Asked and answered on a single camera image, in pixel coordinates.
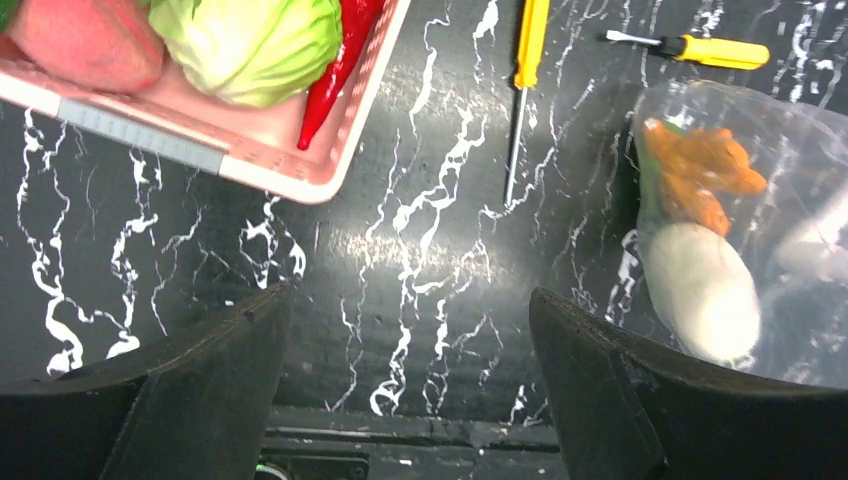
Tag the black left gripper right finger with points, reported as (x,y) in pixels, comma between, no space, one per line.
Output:
(625,407)

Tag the pink plastic basket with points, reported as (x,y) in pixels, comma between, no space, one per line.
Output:
(255,147)

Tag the orange ginger root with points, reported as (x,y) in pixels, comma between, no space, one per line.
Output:
(694,166)

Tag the clear zip top bag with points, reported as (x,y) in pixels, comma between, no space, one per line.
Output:
(792,237)

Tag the white radish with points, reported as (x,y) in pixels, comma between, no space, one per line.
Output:
(701,288)

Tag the red chili pepper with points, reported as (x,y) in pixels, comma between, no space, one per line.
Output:
(357,19)

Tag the orange handle screwdriver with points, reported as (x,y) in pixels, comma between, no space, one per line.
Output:
(530,49)

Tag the yellow handle screwdriver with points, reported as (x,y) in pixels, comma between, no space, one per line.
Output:
(714,52)

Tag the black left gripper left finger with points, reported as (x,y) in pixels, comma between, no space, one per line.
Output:
(192,405)

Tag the green cabbage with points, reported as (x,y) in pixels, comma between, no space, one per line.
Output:
(250,53)

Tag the pink peach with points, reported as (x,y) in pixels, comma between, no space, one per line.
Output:
(102,45)

